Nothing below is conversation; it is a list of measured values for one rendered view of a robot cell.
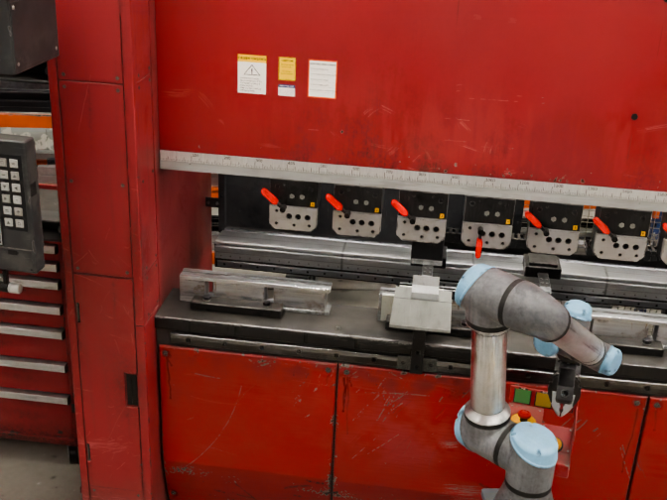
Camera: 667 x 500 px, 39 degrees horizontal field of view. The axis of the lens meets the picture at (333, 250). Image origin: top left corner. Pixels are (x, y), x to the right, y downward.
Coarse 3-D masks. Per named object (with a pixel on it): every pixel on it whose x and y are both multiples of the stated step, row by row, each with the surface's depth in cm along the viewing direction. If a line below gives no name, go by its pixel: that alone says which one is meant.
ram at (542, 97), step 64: (192, 0) 271; (256, 0) 268; (320, 0) 266; (384, 0) 264; (448, 0) 261; (512, 0) 259; (576, 0) 257; (640, 0) 255; (192, 64) 278; (384, 64) 271; (448, 64) 268; (512, 64) 266; (576, 64) 264; (640, 64) 261; (192, 128) 286; (256, 128) 284; (320, 128) 281; (384, 128) 278; (448, 128) 276; (512, 128) 273; (576, 128) 271; (640, 128) 268; (448, 192) 284; (512, 192) 281
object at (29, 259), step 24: (0, 144) 230; (24, 144) 229; (0, 168) 233; (24, 168) 231; (0, 192) 235; (24, 192) 234; (0, 216) 238; (24, 216) 237; (0, 240) 241; (24, 240) 240; (0, 264) 244; (24, 264) 242
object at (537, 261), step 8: (528, 256) 319; (536, 256) 319; (544, 256) 319; (552, 256) 319; (528, 264) 315; (536, 264) 314; (544, 264) 314; (552, 264) 313; (560, 264) 317; (528, 272) 315; (536, 272) 314; (544, 272) 314; (552, 272) 313; (560, 272) 313; (544, 280) 309; (544, 288) 303
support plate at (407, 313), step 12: (396, 288) 300; (408, 288) 300; (396, 300) 292; (408, 300) 292; (444, 300) 293; (396, 312) 284; (408, 312) 284; (420, 312) 285; (432, 312) 285; (444, 312) 285; (396, 324) 277; (408, 324) 277; (420, 324) 278; (432, 324) 278; (444, 324) 278
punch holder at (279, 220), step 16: (272, 192) 291; (288, 192) 290; (304, 192) 290; (320, 192) 295; (272, 208) 293; (288, 208) 292; (304, 208) 291; (272, 224) 295; (288, 224) 294; (304, 224) 294
